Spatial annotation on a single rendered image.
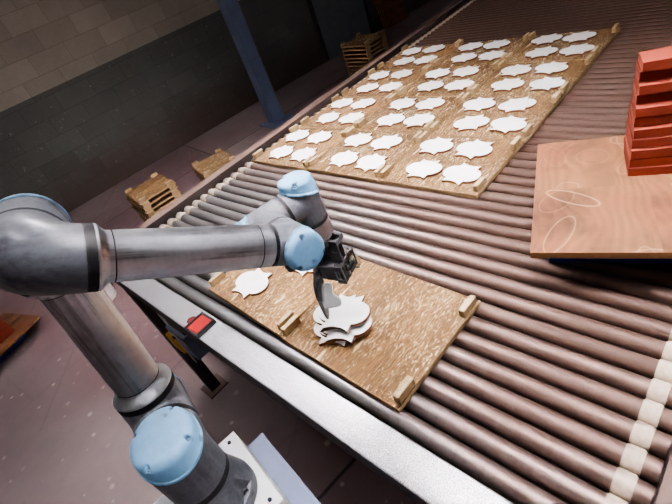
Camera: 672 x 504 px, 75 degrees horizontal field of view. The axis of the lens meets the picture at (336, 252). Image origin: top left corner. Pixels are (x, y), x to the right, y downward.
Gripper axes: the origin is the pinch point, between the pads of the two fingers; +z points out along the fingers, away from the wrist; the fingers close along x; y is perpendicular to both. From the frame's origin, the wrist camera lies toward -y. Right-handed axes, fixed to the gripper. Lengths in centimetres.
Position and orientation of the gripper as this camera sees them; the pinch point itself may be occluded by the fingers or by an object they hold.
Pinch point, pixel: (337, 296)
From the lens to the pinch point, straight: 110.7
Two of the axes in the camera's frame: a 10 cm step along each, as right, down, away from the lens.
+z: 3.1, 7.5, 5.9
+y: 8.7, 0.3, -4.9
